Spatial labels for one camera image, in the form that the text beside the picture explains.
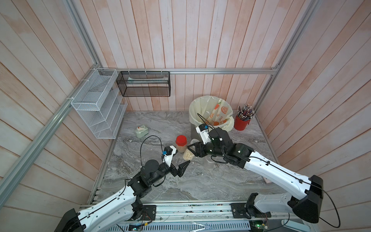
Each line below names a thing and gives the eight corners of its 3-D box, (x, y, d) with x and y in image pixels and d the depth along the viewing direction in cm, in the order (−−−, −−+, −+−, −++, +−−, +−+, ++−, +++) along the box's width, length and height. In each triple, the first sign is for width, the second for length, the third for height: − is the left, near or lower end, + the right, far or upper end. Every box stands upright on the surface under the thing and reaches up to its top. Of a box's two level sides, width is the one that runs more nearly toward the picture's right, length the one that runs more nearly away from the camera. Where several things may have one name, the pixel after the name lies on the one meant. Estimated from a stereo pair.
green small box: (136, 136, 107) (134, 130, 101) (144, 130, 111) (142, 123, 105) (142, 140, 105) (139, 133, 99) (149, 133, 109) (147, 126, 103)
